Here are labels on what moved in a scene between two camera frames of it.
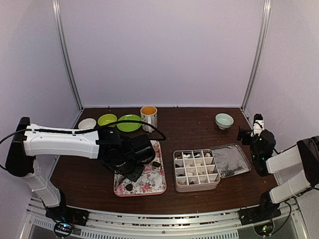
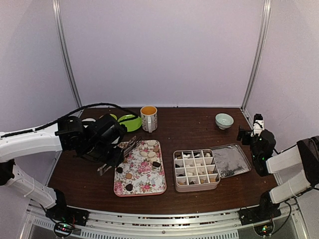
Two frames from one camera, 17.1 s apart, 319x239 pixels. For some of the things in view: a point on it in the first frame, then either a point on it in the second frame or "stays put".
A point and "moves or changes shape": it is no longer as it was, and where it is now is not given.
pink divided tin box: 195,170 stays put
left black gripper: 134,176 → 115,161
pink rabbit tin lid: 231,161 stays put
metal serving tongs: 119,179 moves or changes shape
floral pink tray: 152,181 stays put
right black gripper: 241,132 stays put
